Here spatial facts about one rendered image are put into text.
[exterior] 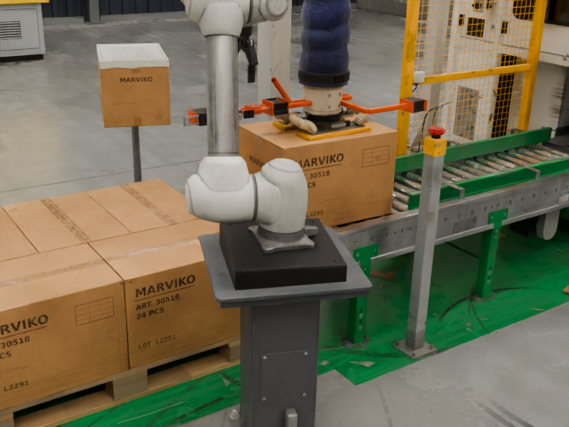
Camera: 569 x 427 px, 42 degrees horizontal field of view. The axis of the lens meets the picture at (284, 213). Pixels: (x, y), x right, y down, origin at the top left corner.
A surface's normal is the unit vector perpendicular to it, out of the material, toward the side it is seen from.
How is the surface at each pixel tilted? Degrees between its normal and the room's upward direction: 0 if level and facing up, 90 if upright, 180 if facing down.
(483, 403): 0
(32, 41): 90
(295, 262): 3
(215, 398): 0
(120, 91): 90
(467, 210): 90
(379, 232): 90
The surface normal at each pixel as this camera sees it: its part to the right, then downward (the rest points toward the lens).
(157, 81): 0.25, 0.36
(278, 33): 0.54, 0.33
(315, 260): 0.07, -0.91
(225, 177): 0.18, 0.03
